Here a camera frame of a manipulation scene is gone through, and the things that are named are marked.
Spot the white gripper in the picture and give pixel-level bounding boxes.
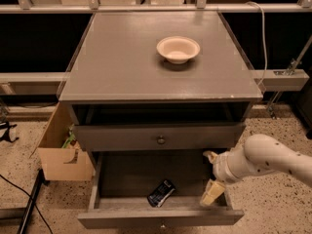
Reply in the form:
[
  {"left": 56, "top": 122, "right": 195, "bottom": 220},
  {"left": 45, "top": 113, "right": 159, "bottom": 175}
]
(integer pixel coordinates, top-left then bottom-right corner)
[{"left": 200, "top": 151, "right": 241, "bottom": 206}]

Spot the blue rxbar blueberry wrapper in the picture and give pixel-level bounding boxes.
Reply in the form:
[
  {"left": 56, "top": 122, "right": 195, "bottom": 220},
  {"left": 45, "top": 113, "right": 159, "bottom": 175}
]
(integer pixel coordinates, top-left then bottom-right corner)
[{"left": 147, "top": 179, "right": 176, "bottom": 208}]

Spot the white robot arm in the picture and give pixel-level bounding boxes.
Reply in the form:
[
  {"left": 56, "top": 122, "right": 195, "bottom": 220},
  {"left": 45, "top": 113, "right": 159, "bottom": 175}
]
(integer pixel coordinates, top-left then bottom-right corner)
[{"left": 200, "top": 134, "right": 312, "bottom": 206}]

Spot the closed grey top drawer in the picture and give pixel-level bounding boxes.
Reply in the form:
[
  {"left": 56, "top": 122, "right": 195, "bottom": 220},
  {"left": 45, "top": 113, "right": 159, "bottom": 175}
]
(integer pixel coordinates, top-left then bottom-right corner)
[{"left": 74, "top": 123, "right": 245, "bottom": 151}]

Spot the open grey middle drawer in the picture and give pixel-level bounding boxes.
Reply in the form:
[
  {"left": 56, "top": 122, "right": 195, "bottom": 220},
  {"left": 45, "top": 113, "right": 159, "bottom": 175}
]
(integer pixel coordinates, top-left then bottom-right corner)
[{"left": 78, "top": 150, "right": 244, "bottom": 229}]

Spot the grey wooden drawer cabinet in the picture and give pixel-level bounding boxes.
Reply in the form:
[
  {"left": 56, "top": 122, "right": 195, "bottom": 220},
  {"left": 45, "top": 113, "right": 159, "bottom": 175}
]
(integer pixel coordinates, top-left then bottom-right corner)
[{"left": 58, "top": 10, "right": 264, "bottom": 154}]

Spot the white paper bowl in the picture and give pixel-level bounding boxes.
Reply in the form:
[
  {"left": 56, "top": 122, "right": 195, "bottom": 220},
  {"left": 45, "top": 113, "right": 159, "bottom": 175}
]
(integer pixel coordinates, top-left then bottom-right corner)
[{"left": 156, "top": 36, "right": 201, "bottom": 64}]

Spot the green item in box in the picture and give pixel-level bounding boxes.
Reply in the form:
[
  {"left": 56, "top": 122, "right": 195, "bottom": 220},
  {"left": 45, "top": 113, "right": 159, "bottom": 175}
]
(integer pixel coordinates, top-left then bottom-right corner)
[{"left": 62, "top": 126, "right": 76, "bottom": 148}]

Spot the cardboard box beside cabinet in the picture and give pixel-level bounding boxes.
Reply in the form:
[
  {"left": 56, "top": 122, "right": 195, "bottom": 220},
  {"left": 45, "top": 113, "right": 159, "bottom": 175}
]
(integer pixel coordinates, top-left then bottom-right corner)
[{"left": 36, "top": 103, "right": 94, "bottom": 181}]

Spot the black floor bar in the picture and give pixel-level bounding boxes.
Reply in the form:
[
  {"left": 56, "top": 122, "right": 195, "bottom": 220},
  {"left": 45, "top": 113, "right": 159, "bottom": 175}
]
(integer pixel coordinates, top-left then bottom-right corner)
[{"left": 17, "top": 169, "right": 45, "bottom": 234}]

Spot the metal rail frame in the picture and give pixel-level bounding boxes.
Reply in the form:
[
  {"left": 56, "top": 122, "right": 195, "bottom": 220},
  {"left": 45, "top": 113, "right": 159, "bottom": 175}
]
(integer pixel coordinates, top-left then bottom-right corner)
[{"left": 0, "top": 0, "right": 312, "bottom": 96}]

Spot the black floor cable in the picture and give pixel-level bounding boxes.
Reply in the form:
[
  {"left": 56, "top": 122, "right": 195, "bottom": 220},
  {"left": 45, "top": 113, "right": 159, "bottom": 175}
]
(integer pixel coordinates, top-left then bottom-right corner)
[{"left": 0, "top": 174, "right": 54, "bottom": 234}]

